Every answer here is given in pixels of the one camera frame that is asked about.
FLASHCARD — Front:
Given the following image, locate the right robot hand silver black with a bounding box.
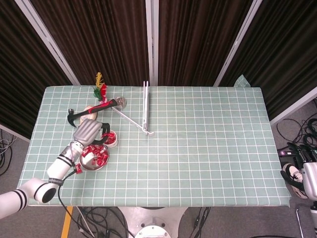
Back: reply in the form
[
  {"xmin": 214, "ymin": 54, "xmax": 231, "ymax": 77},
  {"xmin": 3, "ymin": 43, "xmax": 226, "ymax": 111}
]
[{"xmin": 280, "ymin": 142, "xmax": 317, "ymax": 199}]

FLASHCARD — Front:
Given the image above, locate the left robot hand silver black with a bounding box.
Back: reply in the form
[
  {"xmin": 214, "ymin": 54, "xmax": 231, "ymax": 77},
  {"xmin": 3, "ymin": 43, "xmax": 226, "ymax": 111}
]
[{"xmin": 73, "ymin": 119, "xmax": 111, "ymax": 147}]

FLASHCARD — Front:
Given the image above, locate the red candies handful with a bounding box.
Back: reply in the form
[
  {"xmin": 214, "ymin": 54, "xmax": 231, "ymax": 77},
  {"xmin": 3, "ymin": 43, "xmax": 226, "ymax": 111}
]
[{"xmin": 102, "ymin": 132, "xmax": 116, "ymax": 144}]

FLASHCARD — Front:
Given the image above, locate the red candies heap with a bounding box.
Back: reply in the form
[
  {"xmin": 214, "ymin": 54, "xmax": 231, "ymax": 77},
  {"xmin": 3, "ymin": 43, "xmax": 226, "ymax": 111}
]
[{"xmin": 83, "ymin": 145, "xmax": 108, "ymax": 166}]

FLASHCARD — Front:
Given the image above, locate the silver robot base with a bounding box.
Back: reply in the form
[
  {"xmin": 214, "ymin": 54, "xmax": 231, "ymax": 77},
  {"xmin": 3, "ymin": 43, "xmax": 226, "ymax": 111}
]
[{"xmin": 116, "ymin": 207, "xmax": 189, "ymax": 238}]

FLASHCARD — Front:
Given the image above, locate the white paper cup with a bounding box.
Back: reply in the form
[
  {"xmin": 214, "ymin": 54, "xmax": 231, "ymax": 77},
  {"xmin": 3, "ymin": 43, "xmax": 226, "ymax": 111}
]
[{"xmin": 100, "ymin": 130, "xmax": 118, "ymax": 149}]

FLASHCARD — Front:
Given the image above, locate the mayonnaise squeeze bottle blue cap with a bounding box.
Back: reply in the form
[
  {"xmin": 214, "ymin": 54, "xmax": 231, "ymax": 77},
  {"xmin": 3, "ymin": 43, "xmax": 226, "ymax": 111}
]
[{"xmin": 79, "ymin": 106, "xmax": 99, "ymax": 124}]

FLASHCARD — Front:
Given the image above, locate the red black claw hammer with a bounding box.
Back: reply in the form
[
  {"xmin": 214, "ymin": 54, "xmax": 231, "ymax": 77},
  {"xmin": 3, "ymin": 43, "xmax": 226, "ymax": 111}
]
[{"xmin": 67, "ymin": 98, "xmax": 118, "ymax": 128}]

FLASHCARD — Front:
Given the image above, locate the round silver metal plate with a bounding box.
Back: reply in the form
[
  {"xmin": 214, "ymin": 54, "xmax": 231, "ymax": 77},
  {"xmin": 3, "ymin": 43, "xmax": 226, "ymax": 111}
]
[{"xmin": 79, "ymin": 145, "xmax": 109, "ymax": 172}]

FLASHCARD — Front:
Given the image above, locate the black box with lit display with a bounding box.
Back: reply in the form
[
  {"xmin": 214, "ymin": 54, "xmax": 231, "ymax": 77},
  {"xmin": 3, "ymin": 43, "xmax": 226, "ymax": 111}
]
[{"xmin": 276, "ymin": 147, "xmax": 317, "ymax": 159}]

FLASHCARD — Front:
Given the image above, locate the colourful feather shuttlecock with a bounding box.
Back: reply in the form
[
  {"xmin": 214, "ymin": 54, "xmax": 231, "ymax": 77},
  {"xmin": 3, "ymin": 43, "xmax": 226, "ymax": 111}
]
[{"xmin": 93, "ymin": 71, "xmax": 109, "ymax": 104}]

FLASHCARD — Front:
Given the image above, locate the clear jar of paper clips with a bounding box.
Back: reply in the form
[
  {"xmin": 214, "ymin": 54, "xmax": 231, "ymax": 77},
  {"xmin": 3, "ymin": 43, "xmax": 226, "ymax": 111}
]
[{"xmin": 114, "ymin": 97, "xmax": 127, "ymax": 110}]

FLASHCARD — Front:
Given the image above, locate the white folding laptop stand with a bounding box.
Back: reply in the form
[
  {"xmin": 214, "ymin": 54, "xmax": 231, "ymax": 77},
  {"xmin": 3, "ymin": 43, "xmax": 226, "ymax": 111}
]
[{"xmin": 111, "ymin": 80, "xmax": 155, "ymax": 136}]

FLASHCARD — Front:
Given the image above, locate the dark brown curtain panel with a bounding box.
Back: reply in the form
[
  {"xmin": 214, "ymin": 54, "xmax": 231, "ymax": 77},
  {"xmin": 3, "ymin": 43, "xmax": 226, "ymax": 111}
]
[
  {"xmin": 219, "ymin": 0, "xmax": 317, "ymax": 121},
  {"xmin": 0, "ymin": 0, "xmax": 74, "ymax": 139},
  {"xmin": 29, "ymin": 0, "xmax": 149, "ymax": 86},
  {"xmin": 158, "ymin": 0, "xmax": 253, "ymax": 87}
]

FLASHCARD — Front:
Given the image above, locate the yellow floor tape stripe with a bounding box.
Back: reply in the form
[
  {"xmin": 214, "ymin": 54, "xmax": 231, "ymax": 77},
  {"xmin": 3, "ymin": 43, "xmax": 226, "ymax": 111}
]
[{"xmin": 60, "ymin": 206, "xmax": 74, "ymax": 238}]

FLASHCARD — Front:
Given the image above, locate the green checked tablecloth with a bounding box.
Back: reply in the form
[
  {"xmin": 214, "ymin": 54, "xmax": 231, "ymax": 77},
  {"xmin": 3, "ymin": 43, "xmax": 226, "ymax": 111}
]
[{"xmin": 16, "ymin": 74, "xmax": 291, "ymax": 208}]

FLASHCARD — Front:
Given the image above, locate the black floor cables bunch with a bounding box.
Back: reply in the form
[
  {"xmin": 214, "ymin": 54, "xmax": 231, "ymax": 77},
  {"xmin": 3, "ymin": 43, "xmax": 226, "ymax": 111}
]
[
  {"xmin": 75, "ymin": 206, "xmax": 136, "ymax": 238},
  {"xmin": 275, "ymin": 98, "xmax": 317, "ymax": 152}
]

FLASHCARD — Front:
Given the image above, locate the grey floor cables bunch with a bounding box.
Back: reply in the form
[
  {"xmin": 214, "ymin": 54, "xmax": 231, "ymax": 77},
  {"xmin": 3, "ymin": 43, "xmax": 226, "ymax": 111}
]
[{"xmin": 0, "ymin": 128, "xmax": 18, "ymax": 176}]

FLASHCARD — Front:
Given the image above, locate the black cable with inline plug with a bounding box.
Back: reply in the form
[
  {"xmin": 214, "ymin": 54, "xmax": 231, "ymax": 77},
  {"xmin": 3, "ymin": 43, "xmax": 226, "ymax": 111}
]
[{"xmin": 192, "ymin": 206, "xmax": 211, "ymax": 238}]

